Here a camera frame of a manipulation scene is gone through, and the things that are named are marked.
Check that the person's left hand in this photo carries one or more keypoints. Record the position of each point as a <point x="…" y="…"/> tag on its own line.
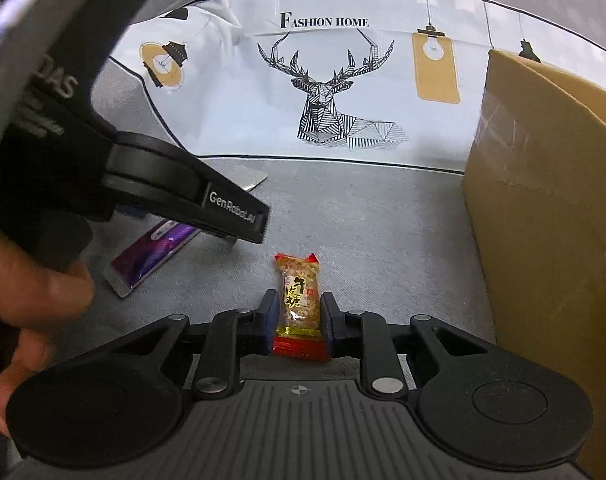
<point x="48" y="290"/>

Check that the cardboard box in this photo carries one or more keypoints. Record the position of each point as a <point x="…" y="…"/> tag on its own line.
<point x="548" y="210"/>

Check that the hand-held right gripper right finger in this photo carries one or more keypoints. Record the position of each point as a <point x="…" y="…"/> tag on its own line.
<point x="328" y="325"/>

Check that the peanut candy packet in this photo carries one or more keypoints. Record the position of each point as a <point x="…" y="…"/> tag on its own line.
<point x="300" y="300"/>

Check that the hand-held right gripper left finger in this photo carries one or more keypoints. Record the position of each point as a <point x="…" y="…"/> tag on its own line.
<point x="269" y="325"/>

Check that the purple snack packet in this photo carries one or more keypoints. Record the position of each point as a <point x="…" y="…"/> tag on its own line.
<point x="143" y="260"/>

